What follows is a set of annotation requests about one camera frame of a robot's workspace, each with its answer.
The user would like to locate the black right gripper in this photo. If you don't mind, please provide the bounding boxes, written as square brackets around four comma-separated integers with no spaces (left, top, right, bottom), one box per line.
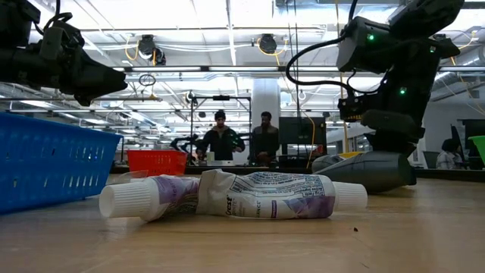
[338,37,462,157]

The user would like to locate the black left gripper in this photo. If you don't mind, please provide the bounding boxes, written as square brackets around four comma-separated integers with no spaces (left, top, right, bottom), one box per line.
[41,45,128,108]

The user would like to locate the black comb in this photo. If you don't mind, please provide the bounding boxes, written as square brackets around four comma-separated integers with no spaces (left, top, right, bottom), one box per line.
[109,169,149,186]

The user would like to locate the white toothpaste tube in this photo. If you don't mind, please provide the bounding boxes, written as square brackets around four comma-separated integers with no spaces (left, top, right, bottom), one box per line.
[99,174,201,222]
[196,168,369,221]

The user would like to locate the person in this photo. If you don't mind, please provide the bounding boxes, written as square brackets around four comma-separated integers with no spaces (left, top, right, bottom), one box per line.
[249,111,281,166]
[435,138,467,171]
[196,109,246,162]

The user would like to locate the green plastic basket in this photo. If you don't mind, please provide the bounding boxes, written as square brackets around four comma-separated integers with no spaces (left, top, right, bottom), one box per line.
[468,135,485,165]

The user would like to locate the black monitor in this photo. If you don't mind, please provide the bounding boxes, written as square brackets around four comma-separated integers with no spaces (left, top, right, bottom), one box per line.
[279,116,328,146]

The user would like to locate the blue plastic basket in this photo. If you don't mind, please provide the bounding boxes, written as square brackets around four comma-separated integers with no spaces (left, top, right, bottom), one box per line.
[0,111,123,215]

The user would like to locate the red plastic basket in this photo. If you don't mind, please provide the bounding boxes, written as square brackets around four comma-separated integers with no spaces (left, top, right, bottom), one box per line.
[127,149,189,177]

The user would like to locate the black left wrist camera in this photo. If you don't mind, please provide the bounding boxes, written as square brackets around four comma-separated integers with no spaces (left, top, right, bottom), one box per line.
[39,14,86,64]

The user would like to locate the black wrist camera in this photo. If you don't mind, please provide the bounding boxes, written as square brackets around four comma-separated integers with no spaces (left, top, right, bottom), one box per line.
[336,17,395,75]
[39,14,86,64]

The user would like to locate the yellow background cable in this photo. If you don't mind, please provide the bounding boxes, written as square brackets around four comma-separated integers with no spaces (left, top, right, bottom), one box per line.
[305,115,317,169]

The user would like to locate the black left camera cable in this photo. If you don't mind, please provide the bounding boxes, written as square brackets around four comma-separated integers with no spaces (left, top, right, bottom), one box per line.
[33,0,74,37]

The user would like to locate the black camera cable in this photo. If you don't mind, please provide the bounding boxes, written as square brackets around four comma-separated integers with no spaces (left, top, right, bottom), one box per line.
[33,0,74,37]
[284,0,387,96]

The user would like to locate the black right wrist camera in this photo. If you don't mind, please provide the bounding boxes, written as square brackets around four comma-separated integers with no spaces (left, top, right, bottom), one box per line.
[336,17,395,75]

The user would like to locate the black right camera cable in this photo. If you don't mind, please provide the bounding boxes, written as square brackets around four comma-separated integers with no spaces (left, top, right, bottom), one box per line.
[284,0,387,96]

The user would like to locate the black background rig frame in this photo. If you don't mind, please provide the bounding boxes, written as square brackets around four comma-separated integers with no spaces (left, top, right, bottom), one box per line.
[189,95,253,165]

